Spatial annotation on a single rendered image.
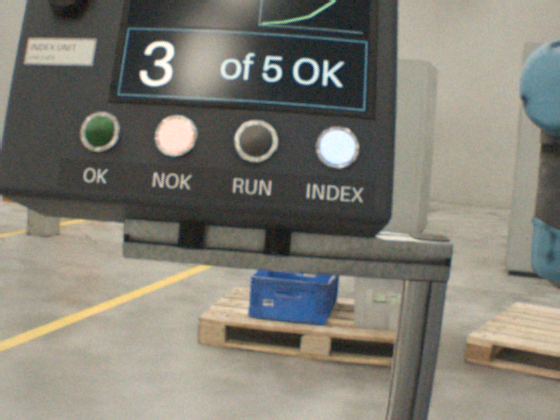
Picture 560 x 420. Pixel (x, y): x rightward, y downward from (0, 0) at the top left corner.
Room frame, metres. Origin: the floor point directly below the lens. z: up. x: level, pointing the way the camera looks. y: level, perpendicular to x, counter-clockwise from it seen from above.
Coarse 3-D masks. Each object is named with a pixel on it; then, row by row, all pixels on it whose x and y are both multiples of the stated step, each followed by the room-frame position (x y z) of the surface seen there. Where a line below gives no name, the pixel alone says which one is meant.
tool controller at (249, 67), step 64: (64, 0) 0.48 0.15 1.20; (128, 0) 0.49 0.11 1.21; (192, 0) 0.49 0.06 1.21; (256, 0) 0.49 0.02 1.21; (320, 0) 0.49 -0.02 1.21; (384, 0) 0.49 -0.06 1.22; (64, 64) 0.48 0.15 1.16; (256, 64) 0.48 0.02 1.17; (320, 64) 0.47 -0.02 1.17; (384, 64) 0.48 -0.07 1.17; (64, 128) 0.47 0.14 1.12; (128, 128) 0.47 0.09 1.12; (320, 128) 0.47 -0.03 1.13; (384, 128) 0.47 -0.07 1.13; (0, 192) 0.46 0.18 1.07; (64, 192) 0.46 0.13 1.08; (128, 192) 0.46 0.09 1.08; (192, 192) 0.45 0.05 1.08; (256, 192) 0.45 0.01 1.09; (320, 192) 0.45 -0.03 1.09; (384, 192) 0.45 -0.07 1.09
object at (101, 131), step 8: (96, 112) 0.47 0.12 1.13; (104, 112) 0.47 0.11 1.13; (88, 120) 0.46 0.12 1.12; (96, 120) 0.46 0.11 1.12; (104, 120) 0.46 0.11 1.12; (112, 120) 0.46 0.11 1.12; (88, 128) 0.46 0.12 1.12; (96, 128) 0.46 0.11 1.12; (104, 128) 0.46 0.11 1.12; (112, 128) 0.46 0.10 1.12; (88, 136) 0.46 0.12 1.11; (96, 136) 0.46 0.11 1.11; (104, 136) 0.46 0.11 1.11; (112, 136) 0.46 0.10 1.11; (88, 144) 0.46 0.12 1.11; (96, 144) 0.46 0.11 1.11; (104, 144) 0.46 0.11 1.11; (112, 144) 0.46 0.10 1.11; (96, 152) 0.46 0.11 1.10
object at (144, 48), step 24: (144, 48) 0.48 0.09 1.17; (168, 48) 0.48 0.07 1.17; (192, 48) 0.48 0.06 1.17; (120, 72) 0.47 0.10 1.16; (144, 72) 0.47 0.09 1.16; (168, 72) 0.47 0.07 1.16; (192, 72) 0.47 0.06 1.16; (120, 96) 0.47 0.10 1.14; (144, 96) 0.47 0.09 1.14; (168, 96) 0.47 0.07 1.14
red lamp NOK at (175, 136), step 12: (168, 120) 0.46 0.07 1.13; (180, 120) 0.46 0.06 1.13; (156, 132) 0.46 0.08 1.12; (168, 132) 0.46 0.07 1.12; (180, 132) 0.46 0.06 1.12; (192, 132) 0.46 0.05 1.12; (156, 144) 0.46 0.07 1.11; (168, 144) 0.46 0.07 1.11; (180, 144) 0.46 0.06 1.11; (192, 144) 0.46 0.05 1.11; (168, 156) 0.46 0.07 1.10; (180, 156) 0.46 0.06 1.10
